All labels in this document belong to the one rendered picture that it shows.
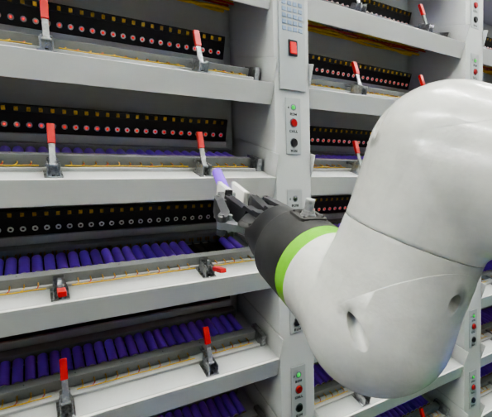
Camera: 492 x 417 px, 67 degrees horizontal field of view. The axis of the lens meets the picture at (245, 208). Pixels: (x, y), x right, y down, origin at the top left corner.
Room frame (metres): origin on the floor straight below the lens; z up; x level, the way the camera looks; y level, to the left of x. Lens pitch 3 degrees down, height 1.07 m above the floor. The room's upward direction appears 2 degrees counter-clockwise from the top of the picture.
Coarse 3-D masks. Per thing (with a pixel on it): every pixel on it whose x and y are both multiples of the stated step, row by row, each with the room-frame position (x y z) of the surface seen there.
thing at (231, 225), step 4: (228, 216) 0.46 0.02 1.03; (228, 220) 0.46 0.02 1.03; (232, 220) 0.47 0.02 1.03; (220, 224) 0.45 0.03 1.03; (224, 224) 0.45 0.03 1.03; (228, 224) 0.45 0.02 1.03; (232, 224) 0.45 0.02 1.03; (236, 224) 0.45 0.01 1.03; (220, 228) 0.45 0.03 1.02; (224, 228) 0.45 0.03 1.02; (228, 228) 0.45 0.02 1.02; (232, 228) 0.45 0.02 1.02; (236, 228) 0.45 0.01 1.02; (240, 228) 0.45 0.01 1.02; (244, 228) 0.45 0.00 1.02; (228, 232) 0.47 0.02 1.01; (244, 232) 0.45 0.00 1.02
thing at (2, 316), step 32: (192, 224) 0.89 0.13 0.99; (96, 288) 0.65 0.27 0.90; (128, 288) 0.66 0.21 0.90; (160, 288) 0.68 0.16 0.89; (192, 288) 0.71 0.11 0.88; (224, 288) 0.75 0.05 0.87; (256, 288) 0.79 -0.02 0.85; (0, 320) 0.56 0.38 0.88; (32, 320) 0.58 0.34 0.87; (64, 320) 0.61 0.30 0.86
